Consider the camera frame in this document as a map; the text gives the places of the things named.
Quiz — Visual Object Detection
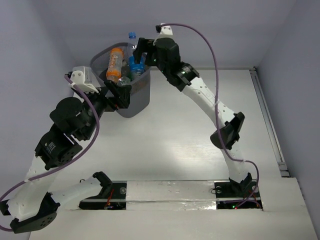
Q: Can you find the metal rail right wall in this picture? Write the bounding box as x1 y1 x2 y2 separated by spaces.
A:
249 67 291 178

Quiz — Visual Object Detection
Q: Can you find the grey mesh waste bin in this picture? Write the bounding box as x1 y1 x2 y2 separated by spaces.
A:
89 42 151 118

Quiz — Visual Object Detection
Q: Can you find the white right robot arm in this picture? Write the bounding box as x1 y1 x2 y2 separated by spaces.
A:
133 25 252 196

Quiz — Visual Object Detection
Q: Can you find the clear bottle light blue cap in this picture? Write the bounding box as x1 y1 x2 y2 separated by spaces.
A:
127 31 147 81

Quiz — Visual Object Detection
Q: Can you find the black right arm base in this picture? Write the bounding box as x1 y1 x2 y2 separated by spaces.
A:
210 173 263 210

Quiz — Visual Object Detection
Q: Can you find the long orange capped bottle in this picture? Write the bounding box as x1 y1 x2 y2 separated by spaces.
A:
105 47 124 83

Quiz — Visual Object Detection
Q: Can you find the clear bottle blue label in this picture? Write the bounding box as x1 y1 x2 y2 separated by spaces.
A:
117 76 131 87

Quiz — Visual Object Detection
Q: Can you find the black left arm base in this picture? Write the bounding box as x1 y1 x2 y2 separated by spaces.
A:
79 171 127 211

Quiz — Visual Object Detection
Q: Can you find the silver taped front rail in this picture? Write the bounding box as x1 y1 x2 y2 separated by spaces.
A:
125 180 217 211

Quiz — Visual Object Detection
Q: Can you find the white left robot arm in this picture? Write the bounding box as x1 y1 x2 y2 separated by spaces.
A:
0 71 132 234

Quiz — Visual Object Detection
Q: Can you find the crushed clear bottle white cap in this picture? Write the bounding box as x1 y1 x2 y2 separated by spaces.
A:
121 61 131 77

